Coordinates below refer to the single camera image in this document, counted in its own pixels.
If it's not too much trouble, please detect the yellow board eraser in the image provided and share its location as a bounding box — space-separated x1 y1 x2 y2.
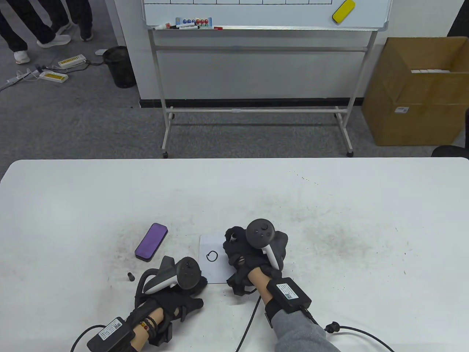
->
332 0 356 25

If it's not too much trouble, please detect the person's right forearm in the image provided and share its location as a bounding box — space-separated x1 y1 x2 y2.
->
247 267 342 352

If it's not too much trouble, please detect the black door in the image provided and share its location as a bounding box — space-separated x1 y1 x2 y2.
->
447 0 469 37

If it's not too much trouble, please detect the black mesh trash bin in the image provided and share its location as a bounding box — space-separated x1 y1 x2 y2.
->
103 46 137 89

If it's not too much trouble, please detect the person's right hand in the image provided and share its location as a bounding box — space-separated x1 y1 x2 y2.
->
224 226 289 296

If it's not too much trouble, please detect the person's left forearm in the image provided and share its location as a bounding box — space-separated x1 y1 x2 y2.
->
130 307 166 352

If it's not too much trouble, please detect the grey handheld controller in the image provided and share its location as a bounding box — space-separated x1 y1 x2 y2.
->
135 256 203 307
246 219 284 272

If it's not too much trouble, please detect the beaded bracelet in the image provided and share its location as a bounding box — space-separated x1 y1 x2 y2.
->
139 317 158 335

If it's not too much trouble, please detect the brown cardboard box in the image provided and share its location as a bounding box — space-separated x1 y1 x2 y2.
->
362 37 469 147

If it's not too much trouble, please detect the black labelled wrist box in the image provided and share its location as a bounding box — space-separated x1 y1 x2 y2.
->
87 317 136 352
266 278 312 314

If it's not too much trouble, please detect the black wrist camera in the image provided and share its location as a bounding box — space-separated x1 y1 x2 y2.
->
148 323 174 347

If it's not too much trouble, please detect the small white whiteboard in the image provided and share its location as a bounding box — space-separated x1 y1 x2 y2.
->
199 234 236 285

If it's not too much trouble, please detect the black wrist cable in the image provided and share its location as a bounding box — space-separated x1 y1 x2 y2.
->
236 295 395 352
70 324 107 352

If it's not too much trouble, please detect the person's left hand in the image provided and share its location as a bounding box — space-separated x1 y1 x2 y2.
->
147 278 208 327

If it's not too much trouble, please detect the white yellow power strip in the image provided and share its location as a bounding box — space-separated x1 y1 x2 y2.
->
58 54 87 70
38 71 69 83

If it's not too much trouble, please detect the purple black eraser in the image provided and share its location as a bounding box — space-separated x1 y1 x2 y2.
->
134 223 168 262

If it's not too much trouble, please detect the large standing whiteboard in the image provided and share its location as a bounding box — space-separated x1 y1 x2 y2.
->
141 0 392 159

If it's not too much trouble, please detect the pack of coloured magnets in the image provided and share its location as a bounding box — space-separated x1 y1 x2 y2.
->
175 17 213 28

